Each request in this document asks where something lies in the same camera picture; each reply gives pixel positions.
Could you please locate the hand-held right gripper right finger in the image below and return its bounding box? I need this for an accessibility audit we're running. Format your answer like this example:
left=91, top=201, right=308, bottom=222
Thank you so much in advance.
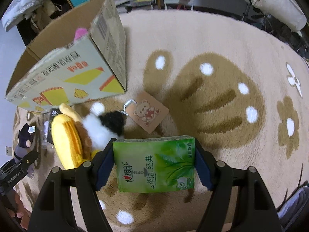
left=194, top=138, right=283, bottom=232

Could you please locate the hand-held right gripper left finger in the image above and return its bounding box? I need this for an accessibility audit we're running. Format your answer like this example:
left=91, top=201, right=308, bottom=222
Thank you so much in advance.
left=28, top=138, right=117, bottom=232

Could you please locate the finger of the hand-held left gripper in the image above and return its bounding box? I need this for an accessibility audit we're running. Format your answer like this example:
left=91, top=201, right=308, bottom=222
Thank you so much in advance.
left=14, top=123, right=37, bottom=161

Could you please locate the green tissue pack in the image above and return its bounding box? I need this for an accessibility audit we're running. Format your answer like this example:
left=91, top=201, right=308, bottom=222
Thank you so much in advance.
left=113, top=135, right=195, bottom=194

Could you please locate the printed cardboard box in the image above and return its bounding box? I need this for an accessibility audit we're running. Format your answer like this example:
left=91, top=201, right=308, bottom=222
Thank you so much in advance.
left=5, top=0, right=127, bottom=108

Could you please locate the person's left hand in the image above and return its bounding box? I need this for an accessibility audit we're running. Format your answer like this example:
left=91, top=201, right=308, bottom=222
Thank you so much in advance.
left=7, top=190, right=32, bottom=230

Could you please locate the black plastic packet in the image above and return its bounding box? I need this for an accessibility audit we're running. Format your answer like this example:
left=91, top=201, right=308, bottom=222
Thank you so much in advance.
left=43, top=108, right=59, bottom=146

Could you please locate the yellow plush toy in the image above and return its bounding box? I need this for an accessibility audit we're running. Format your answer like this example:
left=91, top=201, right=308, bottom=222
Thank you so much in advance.
left=51, top=103, right=97, bottom=170

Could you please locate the black white brown plush toy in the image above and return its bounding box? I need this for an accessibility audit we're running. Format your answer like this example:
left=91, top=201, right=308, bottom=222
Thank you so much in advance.
left=78, top=103, right=126, bottom=151

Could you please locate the beige paw print rug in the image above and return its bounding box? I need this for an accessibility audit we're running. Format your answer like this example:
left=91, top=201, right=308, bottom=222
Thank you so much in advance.
left=11, top=10, right=309, bottom=232

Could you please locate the pink plush toy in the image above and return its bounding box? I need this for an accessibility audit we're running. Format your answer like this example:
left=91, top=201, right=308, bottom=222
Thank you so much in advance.
left=74, top=28, right=89, bottom=41

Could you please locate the tan cloth bag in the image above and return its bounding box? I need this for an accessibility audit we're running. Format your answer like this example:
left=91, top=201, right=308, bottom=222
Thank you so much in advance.
left=29, top=0, right=73, bottom=34

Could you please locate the white puffer jacket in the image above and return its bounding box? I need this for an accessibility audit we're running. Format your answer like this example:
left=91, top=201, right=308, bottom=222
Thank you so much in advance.
left=2, top=0, right=64, bottom=31

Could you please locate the bear print tag keychain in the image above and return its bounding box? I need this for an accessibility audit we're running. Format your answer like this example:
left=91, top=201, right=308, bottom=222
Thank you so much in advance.
left=123, top=90, right=169, bottom=134

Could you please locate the black cable bundle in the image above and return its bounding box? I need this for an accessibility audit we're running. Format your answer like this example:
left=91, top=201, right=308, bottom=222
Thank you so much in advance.
left=241, top=2, right=309, bottom=61

